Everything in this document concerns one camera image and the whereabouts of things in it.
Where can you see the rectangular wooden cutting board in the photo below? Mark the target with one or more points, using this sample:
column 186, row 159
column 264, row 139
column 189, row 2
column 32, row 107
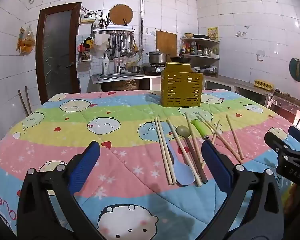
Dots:
column 166, row 42

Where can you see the blue plastic rice spoon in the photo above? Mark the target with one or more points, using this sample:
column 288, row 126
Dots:
column 183, row 172

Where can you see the yellow and red gloves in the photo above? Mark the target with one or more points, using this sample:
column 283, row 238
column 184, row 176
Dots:
column 87, row 43

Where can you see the black flat pan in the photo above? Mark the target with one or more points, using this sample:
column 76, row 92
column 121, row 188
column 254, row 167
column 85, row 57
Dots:
column 202, row 36

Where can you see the white soap bottle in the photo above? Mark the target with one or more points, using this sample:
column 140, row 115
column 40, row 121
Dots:
column 106, row 65

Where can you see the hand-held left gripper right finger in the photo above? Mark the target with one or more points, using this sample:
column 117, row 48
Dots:
column 215, row 165

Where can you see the dark wooden spoon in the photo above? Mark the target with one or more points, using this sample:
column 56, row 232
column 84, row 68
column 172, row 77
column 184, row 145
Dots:
column 183, row 131

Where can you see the gas stove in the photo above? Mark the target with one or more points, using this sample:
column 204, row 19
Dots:
column 152, row 68

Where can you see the beige bowl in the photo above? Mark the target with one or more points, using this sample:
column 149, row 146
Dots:
column 188, row 35

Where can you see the metal faucet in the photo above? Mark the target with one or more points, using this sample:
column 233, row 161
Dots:
column 120, row 63

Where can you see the black wok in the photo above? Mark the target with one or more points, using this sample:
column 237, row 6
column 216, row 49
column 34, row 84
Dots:
column 180, row 59

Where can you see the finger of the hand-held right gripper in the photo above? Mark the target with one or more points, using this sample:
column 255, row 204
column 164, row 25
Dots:
column 298, row 133
column 273, row 140

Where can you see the kitchen counter cabinet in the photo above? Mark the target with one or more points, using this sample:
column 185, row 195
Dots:
column 240, row 85

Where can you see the hanging bag of oranges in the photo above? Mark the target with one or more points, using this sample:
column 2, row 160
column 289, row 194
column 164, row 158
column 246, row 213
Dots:
column 27, row 42

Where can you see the row of hanging metal utensils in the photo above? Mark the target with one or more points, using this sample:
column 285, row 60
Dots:
column 123, row 45

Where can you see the group of wooden chopsticks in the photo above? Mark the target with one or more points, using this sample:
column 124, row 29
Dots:
column 165, row 155

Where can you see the brown door with frosted glass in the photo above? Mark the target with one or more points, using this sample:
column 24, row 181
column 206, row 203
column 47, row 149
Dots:
column 57, row 55

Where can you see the row of sauce bottles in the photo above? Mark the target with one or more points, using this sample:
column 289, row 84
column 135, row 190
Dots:
column 188, row 48

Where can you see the yellow egg carton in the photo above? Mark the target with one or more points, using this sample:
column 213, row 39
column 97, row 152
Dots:
column 264, row 85

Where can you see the white wall controller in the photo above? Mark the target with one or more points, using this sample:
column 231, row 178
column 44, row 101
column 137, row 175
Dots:
column 87, row 18

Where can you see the vertical metal pipe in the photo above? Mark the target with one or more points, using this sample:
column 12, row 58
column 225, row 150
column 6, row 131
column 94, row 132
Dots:
column 141, row 17

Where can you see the cartoon printed blanket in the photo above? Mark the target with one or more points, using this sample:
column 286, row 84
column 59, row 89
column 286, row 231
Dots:
column 115, row 135

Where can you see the yellow wall poster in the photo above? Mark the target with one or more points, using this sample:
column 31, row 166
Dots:
column 212, row 33

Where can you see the small steel cup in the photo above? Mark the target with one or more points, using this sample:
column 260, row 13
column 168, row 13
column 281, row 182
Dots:
column 134, row 69

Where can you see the corner wall shelf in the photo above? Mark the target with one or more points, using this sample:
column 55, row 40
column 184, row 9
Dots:
column 202, row 56

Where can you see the wooden sticks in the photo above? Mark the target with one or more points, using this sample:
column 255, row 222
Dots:
column 27, row 102

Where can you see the steel pot with lid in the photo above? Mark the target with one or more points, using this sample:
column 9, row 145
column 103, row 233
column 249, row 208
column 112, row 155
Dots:
column 157, row 58

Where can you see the yellow slotted utensil holder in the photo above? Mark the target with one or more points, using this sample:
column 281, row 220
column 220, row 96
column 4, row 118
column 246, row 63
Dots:
column 181, row 90

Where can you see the steel sink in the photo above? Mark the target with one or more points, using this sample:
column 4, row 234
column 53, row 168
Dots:
column 120, row 82

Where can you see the stack of bowls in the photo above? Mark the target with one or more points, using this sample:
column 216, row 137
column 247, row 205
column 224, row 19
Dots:
column 206, row 70

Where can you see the metal wall utensil rack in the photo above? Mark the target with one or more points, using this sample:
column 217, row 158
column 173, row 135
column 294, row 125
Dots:
column 113, row 29

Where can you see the white plastic bag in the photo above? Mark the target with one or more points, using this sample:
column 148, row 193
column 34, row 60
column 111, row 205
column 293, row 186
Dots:
column 101, row 41

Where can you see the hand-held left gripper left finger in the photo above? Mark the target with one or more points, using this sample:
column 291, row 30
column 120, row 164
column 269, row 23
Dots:
column 83, row 165

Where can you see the plastic-covered side table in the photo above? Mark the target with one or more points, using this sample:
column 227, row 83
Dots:
column 287, row 102

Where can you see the green round wall board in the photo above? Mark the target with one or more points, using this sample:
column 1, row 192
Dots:
column 293, row 67

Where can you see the white wall socket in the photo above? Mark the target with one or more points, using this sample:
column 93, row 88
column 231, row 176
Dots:
column 260, row 55

